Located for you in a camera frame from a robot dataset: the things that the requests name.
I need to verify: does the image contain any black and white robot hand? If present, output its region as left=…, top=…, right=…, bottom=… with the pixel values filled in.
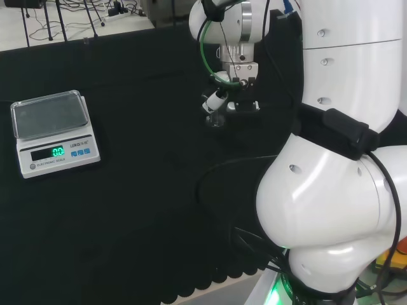
left=202, top=61, right=261, bottom=114

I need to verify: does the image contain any small clear glass beaker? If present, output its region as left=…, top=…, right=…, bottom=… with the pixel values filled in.
left=205, top=109, right=226, bottom=128

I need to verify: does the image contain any white power strip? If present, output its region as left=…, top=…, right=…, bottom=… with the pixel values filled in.
left=103, top=8, right=130, bottom=22

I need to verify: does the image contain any black tripod leg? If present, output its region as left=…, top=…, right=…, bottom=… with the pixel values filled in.
left=54, top=0, right=68, bottom=43
left=83, top=0, right=100, bottom=39
left=43, top=0, right=54, bottom=42
left=21, top=0, right=31, bottom=48

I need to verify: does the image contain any black bench cloth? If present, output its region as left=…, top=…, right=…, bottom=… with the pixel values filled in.
left=0, top=24, right=306, bottom=305

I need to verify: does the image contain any white electronic balance steel pan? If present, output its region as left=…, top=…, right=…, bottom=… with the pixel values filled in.
left=10, top=90, right=101, bottom=179

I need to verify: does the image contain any black box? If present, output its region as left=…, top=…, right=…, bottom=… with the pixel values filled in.
left=4, top=0, right=44, bottom=10

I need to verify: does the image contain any yellow stop button box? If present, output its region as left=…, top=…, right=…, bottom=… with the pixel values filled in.
left=375, top=241, right=407, bottom=274

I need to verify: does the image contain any green cable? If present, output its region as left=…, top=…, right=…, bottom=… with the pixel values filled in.
left=199, top=18, right=245, bottom=88

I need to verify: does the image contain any long black cable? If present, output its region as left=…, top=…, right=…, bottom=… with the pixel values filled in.
left=195, top=154, right=290, bottom=277

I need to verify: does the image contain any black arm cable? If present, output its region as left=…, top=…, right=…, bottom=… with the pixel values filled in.
left=365, top=149, right=401, bottom=302

